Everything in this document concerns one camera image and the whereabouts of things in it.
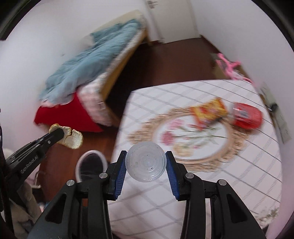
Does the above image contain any clear plastic lid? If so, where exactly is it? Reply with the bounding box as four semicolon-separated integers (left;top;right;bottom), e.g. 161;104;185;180
125;141;167;183

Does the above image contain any red soda can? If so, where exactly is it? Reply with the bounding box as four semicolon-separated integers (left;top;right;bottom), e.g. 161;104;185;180
232;103;263;130

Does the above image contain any orange snack wrapper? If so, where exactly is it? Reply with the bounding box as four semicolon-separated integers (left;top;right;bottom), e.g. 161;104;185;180
189;97;228;129

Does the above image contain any white round trash bin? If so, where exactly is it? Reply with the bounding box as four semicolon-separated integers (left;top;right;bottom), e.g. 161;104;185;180
75;150;108;183

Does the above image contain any red bed sheet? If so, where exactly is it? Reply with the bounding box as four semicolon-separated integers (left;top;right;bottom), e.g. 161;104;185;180
34;93;103;133

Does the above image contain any white checked tablecloth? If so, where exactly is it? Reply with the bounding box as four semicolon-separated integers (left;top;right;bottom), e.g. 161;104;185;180
109;80;282;238

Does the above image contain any pink checked mattress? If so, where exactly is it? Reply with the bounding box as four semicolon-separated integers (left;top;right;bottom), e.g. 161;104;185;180
77;9;148;126

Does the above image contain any light blue blanket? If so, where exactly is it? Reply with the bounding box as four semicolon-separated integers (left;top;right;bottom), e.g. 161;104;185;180
39;19;142;105

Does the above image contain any pink toy scooter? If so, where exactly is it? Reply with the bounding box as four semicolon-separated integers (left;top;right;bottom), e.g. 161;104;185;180
215;53;253;84

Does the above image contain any white door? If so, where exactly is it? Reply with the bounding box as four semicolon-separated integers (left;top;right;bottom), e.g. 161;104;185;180
143;0;200;44

